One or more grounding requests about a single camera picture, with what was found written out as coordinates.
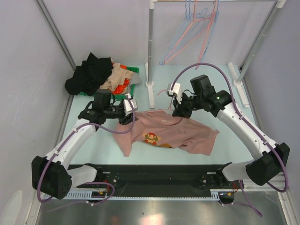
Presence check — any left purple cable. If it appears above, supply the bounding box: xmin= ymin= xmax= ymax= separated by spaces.
xmin=37 ymin=94 xmax=136 ymax=213

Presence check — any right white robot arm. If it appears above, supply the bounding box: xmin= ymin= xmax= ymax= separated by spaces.
xmin=167 ymin=75 xmax=290 ymax=188

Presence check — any grey garment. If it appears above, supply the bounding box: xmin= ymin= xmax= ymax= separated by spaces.
xmin=124 ymin=73 xmax=142 ymax=95

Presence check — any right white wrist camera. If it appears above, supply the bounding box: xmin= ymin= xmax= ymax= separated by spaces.
xmin=167 ymin=83 xmax=183 ymax=104

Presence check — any white cable duct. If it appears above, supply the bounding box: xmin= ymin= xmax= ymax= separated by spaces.
xmin=63 ymin=190 xmax=220 ymax=201

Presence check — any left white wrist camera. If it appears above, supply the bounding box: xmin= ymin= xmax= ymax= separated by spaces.
xmin=123 ymin=93 xmax=138 ymax=116

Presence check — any pink hanger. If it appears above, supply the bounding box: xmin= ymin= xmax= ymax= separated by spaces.
xmin=195 ymin=0 xmax=218 ymax=70
xmin=145 ymin=97 xmax=183 ymax=127
xmin=159 ymin=0 xmax=220 ymax=66

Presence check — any black garment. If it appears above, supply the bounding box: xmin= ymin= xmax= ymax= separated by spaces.
xmin=65 ymin=53 xmax=113 ymax=96

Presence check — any blue hanger right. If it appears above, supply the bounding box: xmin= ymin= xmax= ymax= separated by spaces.
xmin=199 ymin=0 xmax=221 ymax=66

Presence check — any white clothes rack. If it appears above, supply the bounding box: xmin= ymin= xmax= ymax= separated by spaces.
xmin=145 ymin=0 xmax=286 ymax=109

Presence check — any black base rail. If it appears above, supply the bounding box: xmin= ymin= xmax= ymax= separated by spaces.
xmin=79 ymin=165 xmax=240 ymax=198

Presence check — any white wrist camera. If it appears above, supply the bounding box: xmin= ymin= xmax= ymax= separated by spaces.
xmin=167 ymin=83 xmax=183 ymax=104
xmin=123 ymin=93 xmax=138 ymax=116

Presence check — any pink t shirt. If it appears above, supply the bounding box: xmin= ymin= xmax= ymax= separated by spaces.
xmin=113 ymin=111 xmax=219 ymax=157

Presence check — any green plastic bin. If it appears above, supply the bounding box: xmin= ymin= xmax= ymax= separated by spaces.
xmin=78 ymin=66 xmax=140 ymax=102

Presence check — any orange garment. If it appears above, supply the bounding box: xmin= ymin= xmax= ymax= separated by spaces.
xmin=111 ymin=64 xmax=131 ymax=95

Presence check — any beige garment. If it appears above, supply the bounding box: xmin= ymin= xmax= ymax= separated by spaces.
xmin=98 ymin=62 xmax=135 ymax=93

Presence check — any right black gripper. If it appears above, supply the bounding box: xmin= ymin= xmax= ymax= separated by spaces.
xmin=172 ymin=91 xmax=204 ymax=119

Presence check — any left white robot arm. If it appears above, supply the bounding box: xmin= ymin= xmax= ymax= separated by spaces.
xmin=31 ymin=90 xmax=138 ymax=203

